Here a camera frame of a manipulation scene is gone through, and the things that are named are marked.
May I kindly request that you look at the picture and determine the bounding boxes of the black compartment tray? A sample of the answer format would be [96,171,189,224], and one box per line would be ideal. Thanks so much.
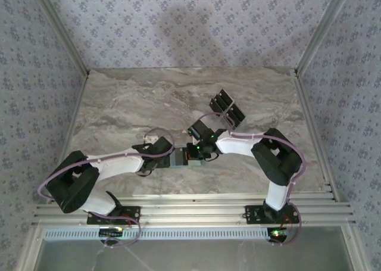
[208,88,248,132]

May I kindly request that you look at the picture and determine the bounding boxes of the aluminium extrusion base rails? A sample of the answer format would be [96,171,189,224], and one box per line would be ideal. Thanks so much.
[31,192,357,228]

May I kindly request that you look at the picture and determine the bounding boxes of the small circuit board with LEDs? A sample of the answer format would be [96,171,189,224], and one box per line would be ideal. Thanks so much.
[99,227,124,238]
[267,227,292,242]

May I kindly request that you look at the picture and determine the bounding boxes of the grey metal sheet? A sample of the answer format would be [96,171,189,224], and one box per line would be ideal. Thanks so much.
[35,238,357,271]

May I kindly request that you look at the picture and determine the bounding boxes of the purple cable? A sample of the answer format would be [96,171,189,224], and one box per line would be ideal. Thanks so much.
[38,127,176,271]
[198,112,308,247]

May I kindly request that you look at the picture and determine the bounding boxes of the grey slotted cable duct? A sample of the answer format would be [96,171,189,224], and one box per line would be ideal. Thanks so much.
[43,225,272,241]

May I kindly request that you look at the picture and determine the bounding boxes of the aluminium side rail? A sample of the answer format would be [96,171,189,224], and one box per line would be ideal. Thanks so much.
[293,69,341,203]

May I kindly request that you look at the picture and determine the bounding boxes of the aluminium frame bar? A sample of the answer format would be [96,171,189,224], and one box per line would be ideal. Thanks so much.
[16,225,46,271]
[341,225,369,271]

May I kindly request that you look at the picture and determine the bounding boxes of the aluminium frame post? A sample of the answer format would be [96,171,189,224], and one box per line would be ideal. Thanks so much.
[294,0,357,77]
[29,0,91,77]

